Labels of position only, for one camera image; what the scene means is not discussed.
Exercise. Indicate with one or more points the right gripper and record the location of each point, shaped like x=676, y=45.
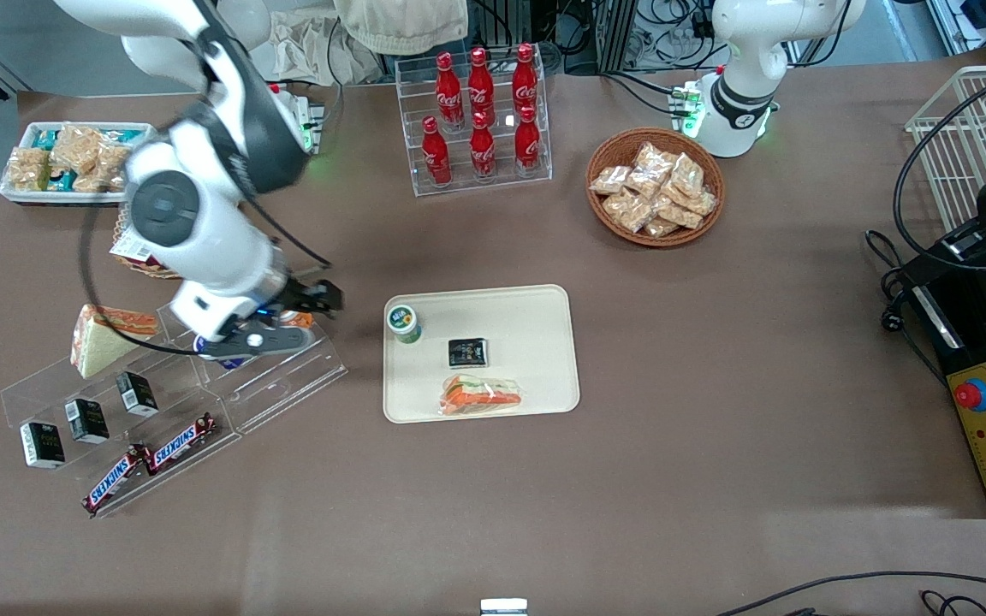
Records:
x=303, y=296

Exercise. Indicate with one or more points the green gum bottle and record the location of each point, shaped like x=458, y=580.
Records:
x=405, y=322

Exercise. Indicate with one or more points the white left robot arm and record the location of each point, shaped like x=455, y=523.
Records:
x=741, y=103

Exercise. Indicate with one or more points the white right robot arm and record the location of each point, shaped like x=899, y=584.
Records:
x=210, y=248

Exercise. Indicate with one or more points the orange gum bottle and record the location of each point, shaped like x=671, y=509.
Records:
x=305, y=322

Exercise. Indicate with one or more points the clear acrylic stepped gum stand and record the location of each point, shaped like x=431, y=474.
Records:
x=288, y=385

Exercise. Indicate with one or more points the blue gum bottle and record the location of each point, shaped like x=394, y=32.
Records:
x=228, y=364

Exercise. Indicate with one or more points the cream plastic tray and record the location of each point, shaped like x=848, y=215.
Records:
x=536, y=342

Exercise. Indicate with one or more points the oval wicker basket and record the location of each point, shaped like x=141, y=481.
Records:
x=151, y=272

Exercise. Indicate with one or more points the clear acrylic stepped snack stand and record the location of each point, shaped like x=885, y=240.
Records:
x=176, y=402

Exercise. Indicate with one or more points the small black packet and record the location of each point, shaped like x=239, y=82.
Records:
x=468, y=352

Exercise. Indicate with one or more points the red and white cookie box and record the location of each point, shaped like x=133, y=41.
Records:
x=129, y=250

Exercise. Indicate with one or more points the Snickers bar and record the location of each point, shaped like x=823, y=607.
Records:
x=182, y=443
x=116, y=481

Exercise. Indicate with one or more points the small black box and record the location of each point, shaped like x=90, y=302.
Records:
x=42, y=445
x=86, y=420
x=136, y=393

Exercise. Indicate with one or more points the red Coca-Cola bottle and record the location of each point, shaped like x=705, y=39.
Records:
x=525, y=77
x=448, y=85
x=528, y=144
x=481, y=81
x=436, y=154
x=483, y=150

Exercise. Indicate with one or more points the wrapped sandwich with orange filling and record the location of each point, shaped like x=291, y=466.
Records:
x=480, y=396

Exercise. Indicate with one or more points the wrapped triangle sandwich white bread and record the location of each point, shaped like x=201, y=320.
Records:
x=103, y=351

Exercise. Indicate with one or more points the clear acrylic bottle rack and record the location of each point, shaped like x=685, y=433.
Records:
x=501, y=184

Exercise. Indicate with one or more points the rice cracker packet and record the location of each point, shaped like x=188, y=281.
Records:
x=112, y=167
x=28, y=167
x=78, y=145

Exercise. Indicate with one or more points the teal snack wrapper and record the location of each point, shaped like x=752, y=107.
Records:
x=61, y=180
x=122, y=134

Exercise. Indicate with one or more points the white cloth bag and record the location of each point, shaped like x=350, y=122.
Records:
x=313, y=51

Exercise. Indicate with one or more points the white rectangular snack bin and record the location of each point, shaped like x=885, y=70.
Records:
x=74, y=197

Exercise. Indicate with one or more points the clear-wrapped cracker packet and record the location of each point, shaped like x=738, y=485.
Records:
x=703, y=204
x=645, y=184
x=623, y=205
x=680, y=214
x=654, y=160
x=638, y=217
x=610, y=179
x=688, y=174

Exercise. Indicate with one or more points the person in beige and jeans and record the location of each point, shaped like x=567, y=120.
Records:
x=399, y=26

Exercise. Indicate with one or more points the round wicker basket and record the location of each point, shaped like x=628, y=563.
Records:
x=613, y=145

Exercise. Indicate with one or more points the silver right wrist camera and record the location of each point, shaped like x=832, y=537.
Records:
x=270, y=342

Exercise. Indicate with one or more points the aluminium profile frame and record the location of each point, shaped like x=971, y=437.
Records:
x=617, y=34

